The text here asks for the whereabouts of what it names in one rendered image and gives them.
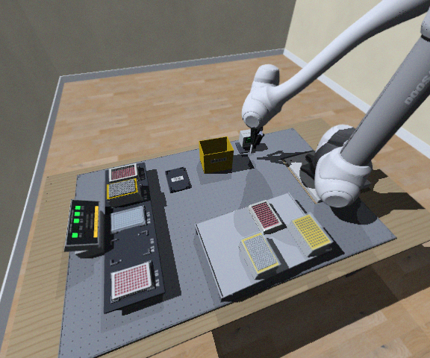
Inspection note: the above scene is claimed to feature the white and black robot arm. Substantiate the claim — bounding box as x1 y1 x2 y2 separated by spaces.
242 0 430 207

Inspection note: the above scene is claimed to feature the yellow waste bin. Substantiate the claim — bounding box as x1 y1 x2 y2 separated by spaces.
199 136 234 174

